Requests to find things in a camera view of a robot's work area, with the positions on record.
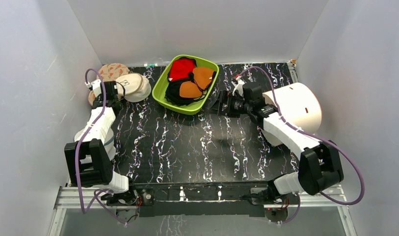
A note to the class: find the floral beige laundry bag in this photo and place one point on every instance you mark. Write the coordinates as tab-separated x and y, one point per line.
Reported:
110	72

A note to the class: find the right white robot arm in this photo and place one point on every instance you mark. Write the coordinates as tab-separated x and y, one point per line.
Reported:
319	167

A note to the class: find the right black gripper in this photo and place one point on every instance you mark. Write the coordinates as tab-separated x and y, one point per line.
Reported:
223	103

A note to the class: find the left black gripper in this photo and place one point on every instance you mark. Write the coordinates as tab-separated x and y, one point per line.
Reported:
98	100

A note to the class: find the orange black bra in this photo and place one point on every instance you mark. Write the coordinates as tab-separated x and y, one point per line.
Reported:
192	89

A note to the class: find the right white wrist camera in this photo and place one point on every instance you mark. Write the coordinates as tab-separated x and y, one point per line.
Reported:
238	83

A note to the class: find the red bra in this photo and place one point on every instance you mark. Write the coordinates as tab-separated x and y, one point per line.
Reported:
181	68

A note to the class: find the large white cylinder bag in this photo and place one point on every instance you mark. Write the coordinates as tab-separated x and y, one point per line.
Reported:
298	110

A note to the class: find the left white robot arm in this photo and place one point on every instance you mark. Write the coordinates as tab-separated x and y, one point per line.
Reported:
89	157

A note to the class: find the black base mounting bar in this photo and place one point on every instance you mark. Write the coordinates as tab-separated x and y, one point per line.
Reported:
252	198

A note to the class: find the green plastic tray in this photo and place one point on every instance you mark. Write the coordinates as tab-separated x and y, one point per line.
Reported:
158	92

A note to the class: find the white mesh laundry bag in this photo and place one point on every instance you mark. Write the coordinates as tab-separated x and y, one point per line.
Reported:
108	144

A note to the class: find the cream round laundry bag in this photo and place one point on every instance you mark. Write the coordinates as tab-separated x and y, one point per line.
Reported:
133	87

